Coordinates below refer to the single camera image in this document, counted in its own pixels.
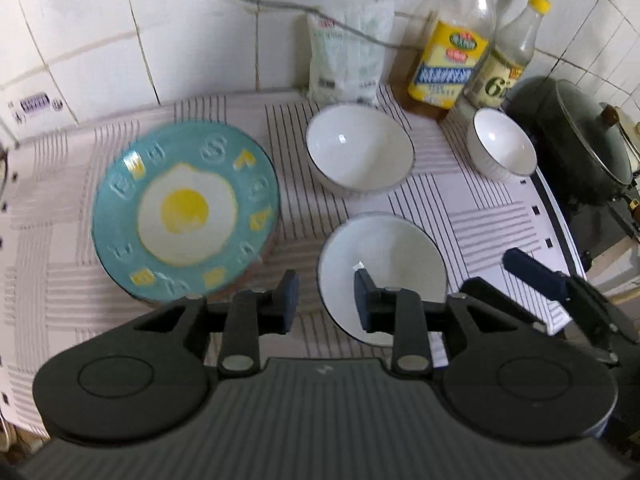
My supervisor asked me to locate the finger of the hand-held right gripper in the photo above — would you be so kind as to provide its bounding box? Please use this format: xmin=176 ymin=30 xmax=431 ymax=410
xmin=460 ymin=276 xmax=546 ymax=333
xmin=502 ymin=247 xmax=640 ymax=366

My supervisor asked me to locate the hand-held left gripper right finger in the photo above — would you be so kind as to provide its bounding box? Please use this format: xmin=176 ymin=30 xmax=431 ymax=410
xmin=354 ymin=269 xmax=506 ymax=377

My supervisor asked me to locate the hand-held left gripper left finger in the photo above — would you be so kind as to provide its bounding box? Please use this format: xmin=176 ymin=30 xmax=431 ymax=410
xmin=132 ymin=270 xmax=301 ymax=377

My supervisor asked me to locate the white bowl with dark rim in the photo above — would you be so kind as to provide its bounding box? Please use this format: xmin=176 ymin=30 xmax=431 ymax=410
xmin=317 ymin=212 xmax=449 ymax=347

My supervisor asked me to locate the blue fried egg plate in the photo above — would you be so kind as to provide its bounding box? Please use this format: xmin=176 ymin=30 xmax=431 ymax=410
xmin=91 ymin=121 xmax=281 ymax=306

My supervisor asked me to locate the striped white tablecloth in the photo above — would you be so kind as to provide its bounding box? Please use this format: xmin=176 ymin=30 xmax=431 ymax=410
xmin=0 ymin=85 xmax=591 ymax=431

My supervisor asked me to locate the small white ribbed bowl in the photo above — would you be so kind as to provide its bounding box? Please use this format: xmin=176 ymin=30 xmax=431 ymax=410
xmin=467 ymin=107 xmax=538 ymax=182

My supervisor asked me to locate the dark wok with lid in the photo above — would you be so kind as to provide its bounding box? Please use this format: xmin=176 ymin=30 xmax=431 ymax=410
xmin=505 ymin=76 xmax=640 ymax=206

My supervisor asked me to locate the large white bowl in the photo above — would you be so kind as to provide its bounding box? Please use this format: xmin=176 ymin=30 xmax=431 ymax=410
xmin=305 ymin=103 xmax=416 ymax=197

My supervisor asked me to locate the yellow cap vinegar bottle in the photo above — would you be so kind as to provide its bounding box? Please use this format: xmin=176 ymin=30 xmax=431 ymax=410
xmin=462 ymin=0 xmax=552 ymax=111

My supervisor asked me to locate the yellow label cooking wine bottle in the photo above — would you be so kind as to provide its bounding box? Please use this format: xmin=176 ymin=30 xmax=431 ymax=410
xmin=407 ymin=0 xmax=502 ymax=111

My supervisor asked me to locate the white salt bag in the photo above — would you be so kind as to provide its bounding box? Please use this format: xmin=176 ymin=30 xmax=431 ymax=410
xmin=306 ymin=2 xmax=395 ymax=106

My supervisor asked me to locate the white wall sticker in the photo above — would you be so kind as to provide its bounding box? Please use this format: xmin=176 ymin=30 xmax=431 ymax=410
xmin=7 ymin=91 xmax=63 ymax=123

